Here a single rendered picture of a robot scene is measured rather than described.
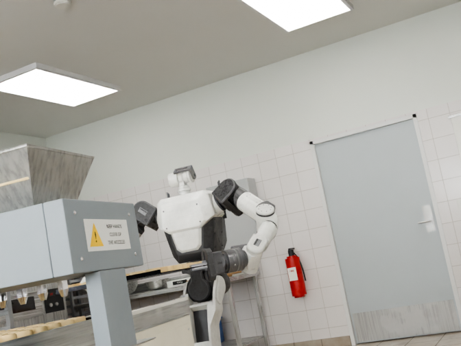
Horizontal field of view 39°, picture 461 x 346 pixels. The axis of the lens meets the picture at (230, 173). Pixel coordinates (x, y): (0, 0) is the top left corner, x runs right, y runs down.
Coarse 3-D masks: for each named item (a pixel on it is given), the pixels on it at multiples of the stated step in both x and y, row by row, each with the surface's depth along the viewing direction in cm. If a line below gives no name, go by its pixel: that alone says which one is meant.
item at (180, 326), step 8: (176, 320) 222; (184, 320) 228; (144, 328) 200; (152, 328) 204; (160, 328) 209; (168, 328) 214; (176, 328) 220; (184, 328) 226; (136, 336) 193; (144, 336) 198; (152, 336) 202; (160, 336) 207; (168, 336) 213; (176, 336) 218; (184, 336) 224; (192, 336) 231; (160, 344) 206; (168, 344) 211; (176, 344) 217; (184, 344) 223; (192, 344) 229
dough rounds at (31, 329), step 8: (64, 320) 163; (72, 320) 162; (80, 320) 166; (16, 328) 171; (24, 328) 159; (32, 328) 149; (40, 328) 150; (48, 328) 154; (0, 336) 138; (8, 336) 139; (16, 336) 141
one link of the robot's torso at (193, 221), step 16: (192, 192) 293; (208, 192) 293; (160, 208) 294; (176, 208) 291; (192, 208) 288; (208, 208) 288; (224, 208) 295; (160, 224) 295; (176, 224) 290; (192, 224) 288; (208, 224) 289; (224, 224) 311; (176, 240) 291; (192, 240) 288; (208, 240) 289; (224, 240) 306; (176, 256) 293; (192, 256) 291
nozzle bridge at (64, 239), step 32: (0, 224) 141; (32, 224) 138; (64, 224) 136; (96, 224) 147; (128, 224) 162; (0, 256) 140; (32, 256) 137; (64, 256) 135; (96, 256) 144; (128, 256) 158; (0, 288) 140; (96, 288) 144; (96, 320) 143; (128, 320) 151
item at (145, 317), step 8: (184, 296) 238; (160, 304) 214; (168, 304) 220; (176, 304) 227; (184, 304) 233; (136, 312) 198; (144, 312) 203; (152, 312) 208; (160, 312) 213; (168, 312) 219; (176, 312) 225; (184, 312) 231; (136, 320) 197; (144, 320) 202; (152, 320) 207; (160, 320) 212; (168, 320) 218; (136, 328) 196
